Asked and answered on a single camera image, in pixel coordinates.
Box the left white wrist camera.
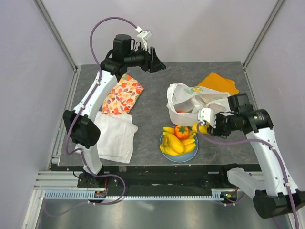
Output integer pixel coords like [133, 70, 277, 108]
[135, 26, 153, 51]

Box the orange persimmon fruit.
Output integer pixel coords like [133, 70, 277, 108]
[174, 125, 190, 140]

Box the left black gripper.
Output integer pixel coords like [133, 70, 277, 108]
[125, 44, 166, 73]

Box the floral patterned cloth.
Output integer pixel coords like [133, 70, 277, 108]
[102, 74, 144, 115]

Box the blue plate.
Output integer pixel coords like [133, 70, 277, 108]
[160, 132, 199, 163]

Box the large yellow banana bunch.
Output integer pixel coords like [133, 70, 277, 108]
[160, 137, 197, 156]

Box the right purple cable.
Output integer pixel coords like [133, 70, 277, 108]
[197, 121, 300, 229]

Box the white cloth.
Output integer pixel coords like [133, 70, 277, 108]
[86, 111, 138, 165]

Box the orange cloth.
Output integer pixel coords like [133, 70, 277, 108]
[198, 72, 240, 95]

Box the white plastic bag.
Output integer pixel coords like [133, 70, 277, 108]
[167, 83, 230, 126]

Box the small yellow banana bunch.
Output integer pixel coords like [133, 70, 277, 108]
[163, 126, 195, 140]

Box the right aluminium frame post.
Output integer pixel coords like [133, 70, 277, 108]
[242, 0, 286, 70]

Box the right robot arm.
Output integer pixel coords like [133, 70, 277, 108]
[198, 94, 305, 219]

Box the left aluminium frame post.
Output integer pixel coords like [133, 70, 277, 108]
[33, 0, 78, 72]

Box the light blue cable duct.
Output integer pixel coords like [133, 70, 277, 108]
[44, 190, 223, 201]

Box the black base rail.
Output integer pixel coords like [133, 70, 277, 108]
[77, 165, 236, 194]

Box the aluminium frame post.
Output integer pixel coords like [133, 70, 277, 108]
[242, 0, 286, 70]
[33, 0, 78, 72]

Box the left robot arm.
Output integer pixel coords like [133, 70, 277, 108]
[63, 30, 166, 187]

